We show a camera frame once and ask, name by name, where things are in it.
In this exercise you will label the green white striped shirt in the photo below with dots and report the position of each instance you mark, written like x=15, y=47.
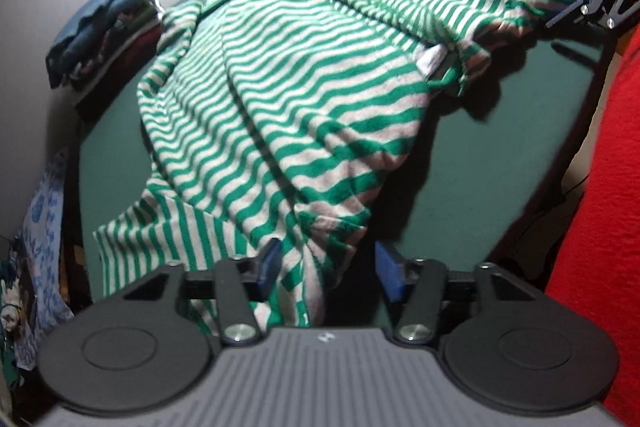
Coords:
x=280, y=119

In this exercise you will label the blue folded sweater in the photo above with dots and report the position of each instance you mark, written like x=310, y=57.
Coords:
x=79, y=33

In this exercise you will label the blue white patterned towel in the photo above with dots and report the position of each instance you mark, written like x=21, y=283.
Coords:
x=41, y=235

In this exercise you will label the white toy figure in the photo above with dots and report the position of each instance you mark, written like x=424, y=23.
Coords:
x=12, y=310

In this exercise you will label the red fleece garment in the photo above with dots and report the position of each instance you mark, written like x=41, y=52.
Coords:
x=596, y=272

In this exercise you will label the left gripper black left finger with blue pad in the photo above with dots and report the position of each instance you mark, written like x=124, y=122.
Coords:
x=232, y=284

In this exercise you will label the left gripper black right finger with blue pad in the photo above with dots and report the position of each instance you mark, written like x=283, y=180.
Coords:
x=425, y=299

